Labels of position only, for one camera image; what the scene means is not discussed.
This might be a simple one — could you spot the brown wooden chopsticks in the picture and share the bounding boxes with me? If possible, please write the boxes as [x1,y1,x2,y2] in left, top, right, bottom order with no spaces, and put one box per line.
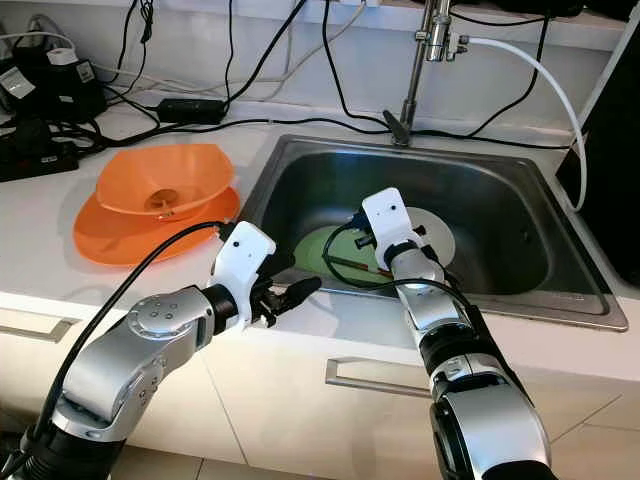
[325,254,401,282]

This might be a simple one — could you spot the orange plastic plate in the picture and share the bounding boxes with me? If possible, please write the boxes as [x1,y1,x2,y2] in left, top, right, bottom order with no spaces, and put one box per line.
[73,185,241,266]

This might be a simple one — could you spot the orange plastic bowl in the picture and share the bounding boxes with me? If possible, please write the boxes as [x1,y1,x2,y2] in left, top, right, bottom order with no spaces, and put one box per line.
[95,143,236,219]

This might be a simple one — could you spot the white kitchen cabinet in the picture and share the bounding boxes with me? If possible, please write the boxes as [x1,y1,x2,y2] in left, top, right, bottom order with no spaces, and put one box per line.
[0,300,640,480]

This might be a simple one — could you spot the green plate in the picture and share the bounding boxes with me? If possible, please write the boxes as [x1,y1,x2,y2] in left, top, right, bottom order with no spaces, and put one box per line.
[298,225,401,291]

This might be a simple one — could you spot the white plate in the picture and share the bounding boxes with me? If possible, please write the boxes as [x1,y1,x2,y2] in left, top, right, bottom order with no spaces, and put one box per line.
[400,205,457,269]

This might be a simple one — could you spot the chrome faucet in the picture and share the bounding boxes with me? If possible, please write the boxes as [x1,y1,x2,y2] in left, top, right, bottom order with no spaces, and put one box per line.
[382,0,473,148]

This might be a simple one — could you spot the stainless steel sink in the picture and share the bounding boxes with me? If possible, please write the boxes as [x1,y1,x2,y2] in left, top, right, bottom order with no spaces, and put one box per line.
[225,135,629,333]

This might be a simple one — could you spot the black power adapter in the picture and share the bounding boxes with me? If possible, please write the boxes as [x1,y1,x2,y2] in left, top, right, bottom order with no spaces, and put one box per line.
[155,97,229,125]

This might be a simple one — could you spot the large black appliance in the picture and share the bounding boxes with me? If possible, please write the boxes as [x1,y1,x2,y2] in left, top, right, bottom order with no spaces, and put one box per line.
[555,20,640,291]

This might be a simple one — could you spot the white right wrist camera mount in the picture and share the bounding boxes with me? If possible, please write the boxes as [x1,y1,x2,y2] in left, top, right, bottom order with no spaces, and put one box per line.
[360,187,416,271]

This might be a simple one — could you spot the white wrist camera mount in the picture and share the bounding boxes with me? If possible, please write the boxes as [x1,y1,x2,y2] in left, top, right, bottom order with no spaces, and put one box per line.
[212,220,278,326]
[360,187,416,271]

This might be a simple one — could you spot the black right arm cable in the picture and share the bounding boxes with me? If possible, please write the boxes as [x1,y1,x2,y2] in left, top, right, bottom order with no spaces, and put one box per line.
[322,218,481,321]

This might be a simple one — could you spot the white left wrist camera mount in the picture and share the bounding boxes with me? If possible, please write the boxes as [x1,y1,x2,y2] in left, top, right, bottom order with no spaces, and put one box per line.
[212,220,278,326]

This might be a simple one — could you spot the silver drawer handle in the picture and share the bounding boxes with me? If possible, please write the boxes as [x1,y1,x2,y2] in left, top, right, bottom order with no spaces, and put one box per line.
[0,315,61,346]
[325,357,436,398]

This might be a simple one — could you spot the black power cable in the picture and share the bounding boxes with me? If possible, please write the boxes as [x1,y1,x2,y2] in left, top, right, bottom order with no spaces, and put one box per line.
[322,0,394,131]
[224,0,309,104]
[468,12,553,136]

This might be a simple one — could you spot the thin black cable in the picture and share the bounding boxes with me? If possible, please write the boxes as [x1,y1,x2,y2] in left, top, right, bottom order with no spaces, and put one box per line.
[224,0,236,101]

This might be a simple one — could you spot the white water hose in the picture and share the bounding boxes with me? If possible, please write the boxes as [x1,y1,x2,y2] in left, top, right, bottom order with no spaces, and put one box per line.
[468,37,587,211]

